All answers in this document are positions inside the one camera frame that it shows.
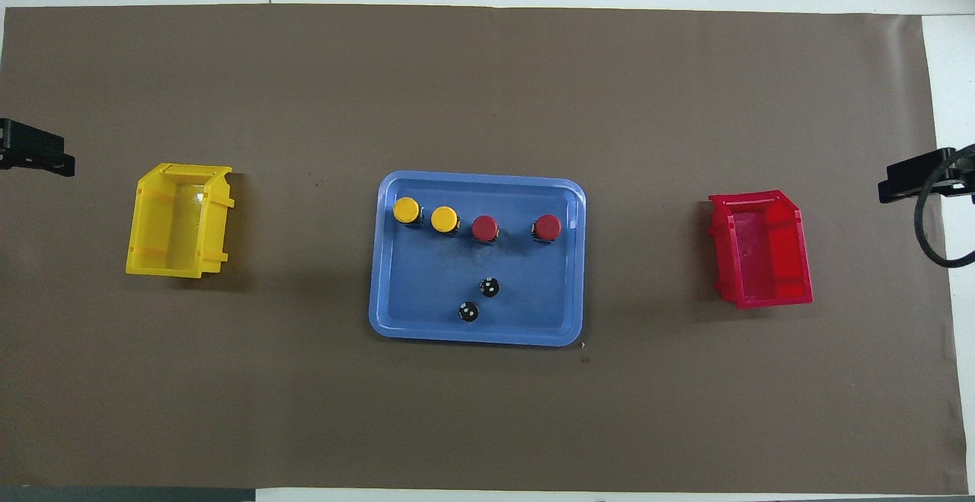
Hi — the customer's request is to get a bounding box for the blue plastic tray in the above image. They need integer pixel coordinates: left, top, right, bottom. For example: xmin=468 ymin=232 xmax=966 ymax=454
xmin=369 ymin=171 xmax=587 ymax=348

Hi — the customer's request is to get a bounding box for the yellow plastic bin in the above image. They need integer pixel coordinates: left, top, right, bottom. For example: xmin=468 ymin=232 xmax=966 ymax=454
xmin=126 ymin=163 xmax=236 ymax=280

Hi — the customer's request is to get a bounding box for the yellow push button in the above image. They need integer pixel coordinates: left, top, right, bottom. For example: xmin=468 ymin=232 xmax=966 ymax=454
xmin=430 ymin=206 xmax=462 ymax=238
xmin=392 ymin=197 xmax=424 ymax=230

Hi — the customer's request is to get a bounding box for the brown table mat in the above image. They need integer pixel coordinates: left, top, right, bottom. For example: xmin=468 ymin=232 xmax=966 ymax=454
xmin=0 ymin=4 xmax=968 ymax=495

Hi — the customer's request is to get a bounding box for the red plastic bin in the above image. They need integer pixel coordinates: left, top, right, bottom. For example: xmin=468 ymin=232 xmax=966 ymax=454
xmin=708 ymin=190 xmax=814 ymax=310

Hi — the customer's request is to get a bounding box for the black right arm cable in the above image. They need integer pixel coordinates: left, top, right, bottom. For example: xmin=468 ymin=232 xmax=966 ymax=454
xmin=913 ymin=144 xmax=975 ymax=269

